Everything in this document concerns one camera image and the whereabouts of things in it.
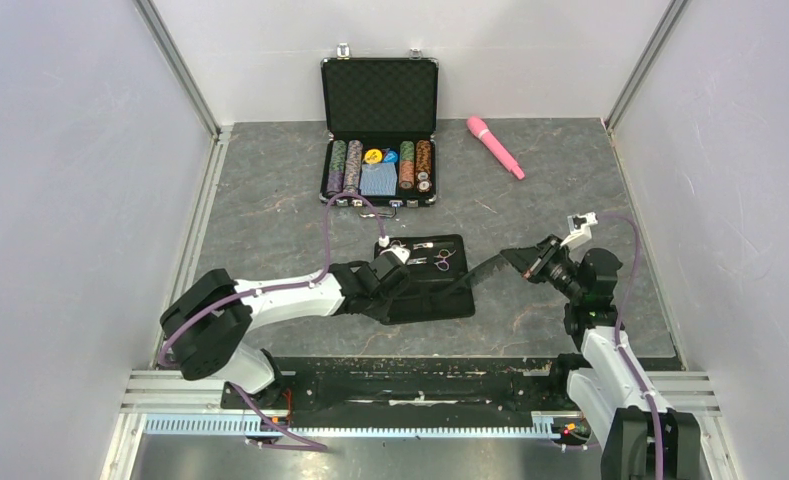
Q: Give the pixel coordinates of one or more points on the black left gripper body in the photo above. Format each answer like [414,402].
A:
[381,301]

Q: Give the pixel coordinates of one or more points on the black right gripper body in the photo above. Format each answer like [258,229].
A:
[557,268]

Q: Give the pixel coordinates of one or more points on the black zippered tool pouch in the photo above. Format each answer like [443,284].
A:
[416,304]

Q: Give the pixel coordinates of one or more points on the purple handled scissors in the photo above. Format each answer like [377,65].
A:
[441,260]

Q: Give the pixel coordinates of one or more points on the black tail comb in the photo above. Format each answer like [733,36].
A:
[473,277]

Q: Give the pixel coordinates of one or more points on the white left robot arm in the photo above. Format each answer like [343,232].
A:
[205,329]

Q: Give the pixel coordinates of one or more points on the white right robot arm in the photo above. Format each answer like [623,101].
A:
[642,435]

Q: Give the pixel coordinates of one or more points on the blue playing card deck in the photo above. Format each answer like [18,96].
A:
[378,179]

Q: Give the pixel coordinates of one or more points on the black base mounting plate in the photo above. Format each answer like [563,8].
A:
[417,392]

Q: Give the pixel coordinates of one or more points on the purple green chip stack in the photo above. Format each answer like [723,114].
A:
[336,170]

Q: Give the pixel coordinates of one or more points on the green orange chip stack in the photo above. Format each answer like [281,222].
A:
[406,168]

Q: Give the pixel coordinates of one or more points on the purple grey chip stack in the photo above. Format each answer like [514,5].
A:
[352,167]

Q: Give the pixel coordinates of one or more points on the blue dealer button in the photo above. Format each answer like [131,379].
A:
[391,156]

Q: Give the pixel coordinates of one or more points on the yellow dealer button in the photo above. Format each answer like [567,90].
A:
[373,156]

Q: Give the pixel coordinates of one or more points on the pink wand massager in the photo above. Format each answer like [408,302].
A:
[479,129]

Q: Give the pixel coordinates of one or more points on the brown orange chip stack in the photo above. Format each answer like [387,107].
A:
[423,165]

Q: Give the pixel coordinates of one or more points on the black poker chip case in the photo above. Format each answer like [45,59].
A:
[381,101]

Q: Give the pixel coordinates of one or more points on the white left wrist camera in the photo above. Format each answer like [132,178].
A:
[399,249]

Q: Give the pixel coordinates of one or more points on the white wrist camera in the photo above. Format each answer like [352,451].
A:
[399,249]
[580,230]

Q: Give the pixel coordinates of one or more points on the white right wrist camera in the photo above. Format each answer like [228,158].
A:
[580,230]

